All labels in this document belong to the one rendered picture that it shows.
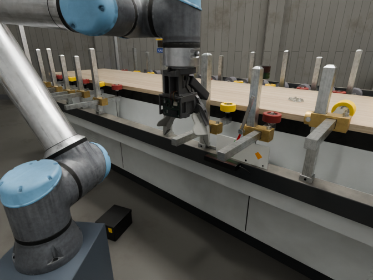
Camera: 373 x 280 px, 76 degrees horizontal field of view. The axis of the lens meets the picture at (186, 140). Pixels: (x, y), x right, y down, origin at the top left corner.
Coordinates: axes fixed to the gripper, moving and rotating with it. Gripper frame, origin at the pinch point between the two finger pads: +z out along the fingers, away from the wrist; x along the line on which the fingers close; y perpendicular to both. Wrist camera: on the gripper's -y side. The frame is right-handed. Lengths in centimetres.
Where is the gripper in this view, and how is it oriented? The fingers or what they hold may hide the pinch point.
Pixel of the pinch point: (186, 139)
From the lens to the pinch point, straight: 67.9
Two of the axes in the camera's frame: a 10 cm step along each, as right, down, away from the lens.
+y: -5.8, 3.0, -7.6
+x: 8.2, 2.2, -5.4
